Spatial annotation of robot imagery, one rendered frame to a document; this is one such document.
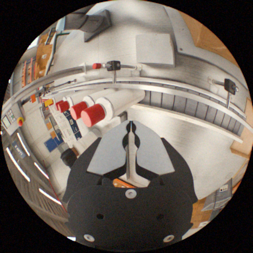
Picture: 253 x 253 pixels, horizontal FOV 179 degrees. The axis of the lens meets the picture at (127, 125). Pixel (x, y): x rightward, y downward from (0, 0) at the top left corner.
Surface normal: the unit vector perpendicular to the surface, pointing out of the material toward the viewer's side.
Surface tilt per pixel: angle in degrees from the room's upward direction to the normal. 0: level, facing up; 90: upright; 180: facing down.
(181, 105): 0
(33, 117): 90
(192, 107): 0
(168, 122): 0
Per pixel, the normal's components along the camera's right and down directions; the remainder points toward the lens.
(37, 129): 0.83, 0.14
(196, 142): -0.53, 0.47
